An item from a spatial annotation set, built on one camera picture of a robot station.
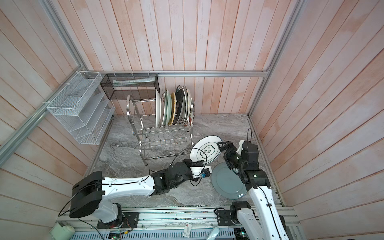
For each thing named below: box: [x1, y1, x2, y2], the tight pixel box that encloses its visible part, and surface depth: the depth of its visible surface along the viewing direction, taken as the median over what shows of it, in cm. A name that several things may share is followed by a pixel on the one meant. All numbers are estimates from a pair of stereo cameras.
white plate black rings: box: [189, 135, 223, 165], surface depth 80 cm
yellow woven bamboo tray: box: [168, 92, 177, 126], surface depth 71 cm
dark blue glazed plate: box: [173, 85, 186, 125], surface depth 71 cm
